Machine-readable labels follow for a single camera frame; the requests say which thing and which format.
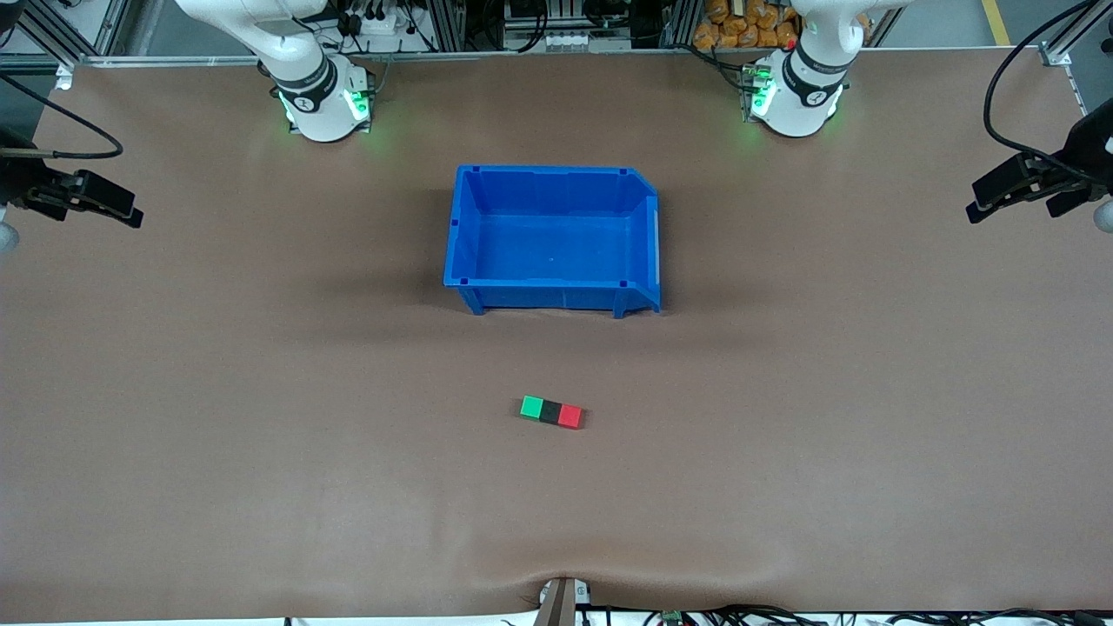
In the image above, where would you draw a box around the white power strip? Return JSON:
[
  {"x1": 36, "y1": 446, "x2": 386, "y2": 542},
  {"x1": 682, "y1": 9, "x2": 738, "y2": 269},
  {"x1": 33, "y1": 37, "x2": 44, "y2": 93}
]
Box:
[{"x1": 348, "y1": 4, "x2": 411, "y2": 37}]

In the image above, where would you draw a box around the black floor cable bundle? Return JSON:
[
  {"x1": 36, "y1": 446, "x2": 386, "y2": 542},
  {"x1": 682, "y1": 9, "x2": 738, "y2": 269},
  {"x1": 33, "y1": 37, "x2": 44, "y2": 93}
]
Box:
[{"x1": 643, "y1": 603, "x2": 1113, "y2": 626}]

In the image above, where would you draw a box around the upright aluminium frame post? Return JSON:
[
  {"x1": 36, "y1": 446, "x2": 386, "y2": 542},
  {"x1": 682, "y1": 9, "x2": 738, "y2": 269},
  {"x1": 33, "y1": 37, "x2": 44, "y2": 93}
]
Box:
[
  {"x1": 661, "y1": 0, "x2": 702, "y2": 50},
  {"x1": 429, "y1": 0, "x2": 467, "y2": 51}
]

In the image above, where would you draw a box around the brown table mat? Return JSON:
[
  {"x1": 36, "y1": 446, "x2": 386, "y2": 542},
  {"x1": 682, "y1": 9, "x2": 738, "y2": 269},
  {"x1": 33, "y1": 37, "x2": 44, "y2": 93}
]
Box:
[{"x1": 0, "y1": 48, "x2": 1113, "y2": 623}]

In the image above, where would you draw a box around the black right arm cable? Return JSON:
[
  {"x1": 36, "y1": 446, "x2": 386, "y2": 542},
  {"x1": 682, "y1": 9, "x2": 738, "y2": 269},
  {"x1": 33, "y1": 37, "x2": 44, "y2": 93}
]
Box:
[{"x1": 0, "y1": 74, "x2": 123, "y2": 162}]

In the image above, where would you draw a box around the silver table edge rail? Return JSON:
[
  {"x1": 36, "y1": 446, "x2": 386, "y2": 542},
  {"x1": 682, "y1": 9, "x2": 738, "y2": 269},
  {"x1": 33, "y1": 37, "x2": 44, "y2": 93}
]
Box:
[{"x1": 74, "y1": 49, "x2": 1044, "y2": 68}]

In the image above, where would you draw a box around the blue plastic storage bin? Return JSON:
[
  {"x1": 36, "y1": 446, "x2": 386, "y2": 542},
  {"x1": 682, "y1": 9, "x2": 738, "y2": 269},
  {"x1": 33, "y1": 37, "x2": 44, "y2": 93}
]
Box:
[{"x1": 443, "y1": 163, "x2": 663, "y2": 319}]

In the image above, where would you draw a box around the slanted aluminium frame strut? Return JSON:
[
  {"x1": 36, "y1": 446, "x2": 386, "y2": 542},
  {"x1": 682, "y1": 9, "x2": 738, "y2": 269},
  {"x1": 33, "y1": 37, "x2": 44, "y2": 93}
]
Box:
[
  {"x1": 1039, "y1": 0, "x2": 1113, "y2": 67},
  {"x1": 13, "y1": 0, "x2": 131, "y2": 66}
]

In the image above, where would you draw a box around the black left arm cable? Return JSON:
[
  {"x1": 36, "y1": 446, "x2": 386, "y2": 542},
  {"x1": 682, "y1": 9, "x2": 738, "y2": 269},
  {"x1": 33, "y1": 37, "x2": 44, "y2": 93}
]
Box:
[{"x1": 983, "y1": 0, "x2": 1113, "y2": 185}]

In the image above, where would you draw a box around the bag of orange snacks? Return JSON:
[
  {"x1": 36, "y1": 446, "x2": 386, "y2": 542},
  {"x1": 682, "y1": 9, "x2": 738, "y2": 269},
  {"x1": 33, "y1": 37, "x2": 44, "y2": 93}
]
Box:
[{"x1": 693, "y1": 0, "x2": 870, "y2": 50}]

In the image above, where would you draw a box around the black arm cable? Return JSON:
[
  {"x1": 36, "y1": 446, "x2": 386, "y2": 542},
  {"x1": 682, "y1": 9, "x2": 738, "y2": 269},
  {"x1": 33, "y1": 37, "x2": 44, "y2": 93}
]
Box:
[
  {"x1": 0, "y1": 74, "x2": 123, "y2": 162},
  {"x1": 983, "y1": 0, "x2": 1113, "y2": 185}
]

